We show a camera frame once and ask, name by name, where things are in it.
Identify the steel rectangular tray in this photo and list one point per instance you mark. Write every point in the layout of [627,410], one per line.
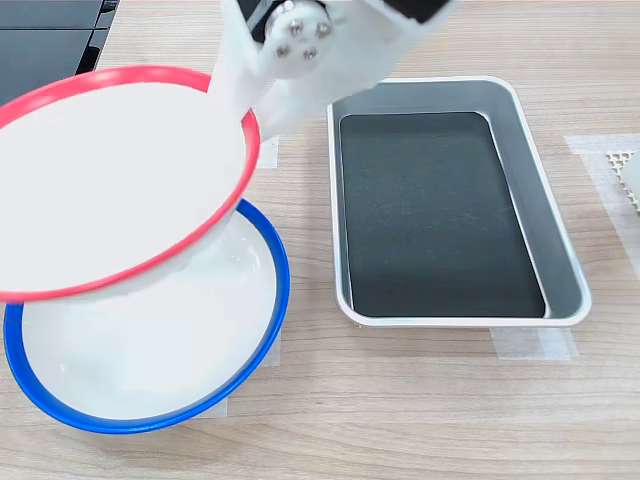
[547,240]

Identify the black glossy device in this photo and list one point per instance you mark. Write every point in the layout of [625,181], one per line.
[40,30]

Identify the translucent tape strip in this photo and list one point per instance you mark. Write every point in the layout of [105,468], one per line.
[535,344]
[222,410]
[270,155]
[276,350]

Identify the red-rimmed white round plate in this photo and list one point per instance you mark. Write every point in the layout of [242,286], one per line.
[125,190]

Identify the pale perforated base plate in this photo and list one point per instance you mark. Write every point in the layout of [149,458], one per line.
[616,161]

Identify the black tray mat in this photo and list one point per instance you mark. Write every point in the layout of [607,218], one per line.
[430,225]

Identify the blue-rimmed white round plate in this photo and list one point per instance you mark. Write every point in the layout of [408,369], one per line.
[150,350]

